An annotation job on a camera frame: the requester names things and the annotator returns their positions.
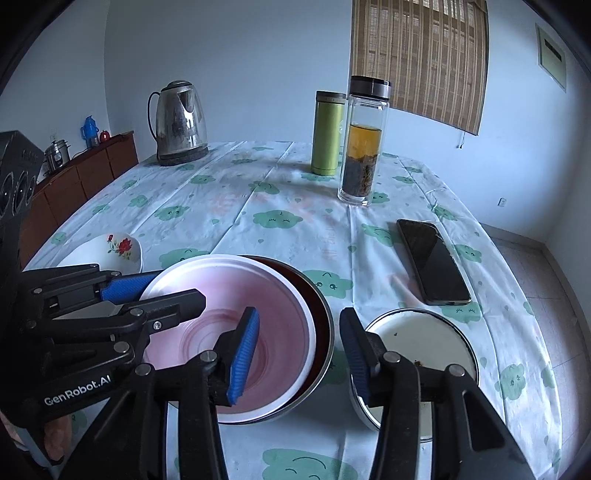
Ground stainless steel bowl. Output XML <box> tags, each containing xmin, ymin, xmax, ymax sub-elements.
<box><xmin>217</xmin><ymin>254</ymin><xmax>335</xmax><ymax>423</ymax></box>

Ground glass tea bottle black lid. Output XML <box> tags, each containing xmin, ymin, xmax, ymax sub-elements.
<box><xmin>337</xmin><ymin>75</ymin><xmax>393</xmax><ymax>207</ymax></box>

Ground black kettle base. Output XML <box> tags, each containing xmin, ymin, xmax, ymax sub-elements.
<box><xmin>156</xmin><ymin>145</ymin><xmax>211</xmax><ymax>167</ymax></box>

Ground blue thermos jug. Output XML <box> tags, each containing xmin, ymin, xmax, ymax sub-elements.
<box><xmin>81</xmin><ymin>115</ymin><xmax>100</xmax><ymax>149</ymax></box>

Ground white plate red flowers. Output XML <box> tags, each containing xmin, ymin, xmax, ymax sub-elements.
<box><xmin>55</xmin><ymin>232</ymin><xmax>144</xmax><ymax>278</ymax></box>

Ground black smartphone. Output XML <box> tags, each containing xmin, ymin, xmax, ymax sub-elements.
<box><xmin>396</xmin><ymin>219</ymin><xmax>472</xmax><ymax>306</ymax></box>

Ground white enamel plate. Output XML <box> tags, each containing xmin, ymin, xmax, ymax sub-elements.
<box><xmin>351</xmin><ymin>308</ymin><xmax>481</xmax><ymax>439</ymax></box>

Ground brown wooden cabinet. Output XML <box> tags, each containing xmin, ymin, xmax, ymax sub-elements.
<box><xmin>21</xmin><ymin>131</ymin><xmax>139</xmax><ymax>268</ymax></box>

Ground red plastic bowl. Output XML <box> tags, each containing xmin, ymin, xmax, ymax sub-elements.
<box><xmin>240</xmin><ymin>255</ymin><xmax>330</xmax><ymax>402</ymax></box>

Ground person's left hand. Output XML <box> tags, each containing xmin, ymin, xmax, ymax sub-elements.
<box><xmin>44</xmin><ymin>413</ymin><xmax>73</xmax><ymax>463</ymax></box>

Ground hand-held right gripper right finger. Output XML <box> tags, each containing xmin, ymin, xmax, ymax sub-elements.
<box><xmin>339</xmin><ymin>307</ymin><xmax>539</xmax><ymax>480</ymax></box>

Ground wall panel box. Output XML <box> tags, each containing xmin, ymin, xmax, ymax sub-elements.
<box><xmin>536</xmin><ymin>24</ymin><xmax>568</xmax><ymax>90</ymax></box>

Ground green thermos bottle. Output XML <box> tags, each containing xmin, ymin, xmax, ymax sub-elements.
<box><xmin>310</xmin><ymin>90</ymin><xmax>347</xmax><ymax>176</ymax></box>

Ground bamboo window blind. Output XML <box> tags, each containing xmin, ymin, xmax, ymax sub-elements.
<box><xmin>351</xmin><ymin>0</ymin><xmax>490</xmax><ymax>136</ymax></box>

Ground steel cooking pot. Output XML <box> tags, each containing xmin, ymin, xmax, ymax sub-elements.
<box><xmin>44</xmin><ymin>138</ymin><xmax>72</xmax><ymax>176</ymax></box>

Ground white tablecloth green clouds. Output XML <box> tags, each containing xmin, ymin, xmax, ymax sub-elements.
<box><xmin>23</xmin><ymin>140</ymin><xmax>561</xmax><ymax>480</ymax></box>

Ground pink plastic bowl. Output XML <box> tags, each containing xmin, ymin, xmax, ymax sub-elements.
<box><xmin>139</xmin><ymin>254</ymin><xmax>317</xmax><ymax>424</ymax></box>

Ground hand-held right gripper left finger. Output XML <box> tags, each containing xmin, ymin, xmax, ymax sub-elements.
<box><xmin>60</xmin><ymin>306</ymin><xmax>262</xmax><ymax>480</ymax></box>

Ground stainless steel electric kettle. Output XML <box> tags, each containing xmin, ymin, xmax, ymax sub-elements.
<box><xmin>148</xmin><ymin>80</ymin><xmax>209</xmax><ymax>158</ymax></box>

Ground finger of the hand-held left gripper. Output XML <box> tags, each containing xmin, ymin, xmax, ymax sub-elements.
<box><xmin>21</xmin><ymin>264</ymin><xmax>160</xmax><ymax>319</ymax></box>
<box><xmin>28</xmin><ymin>288</ymin><xmax>207</xmax><ymax>366</ymax></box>

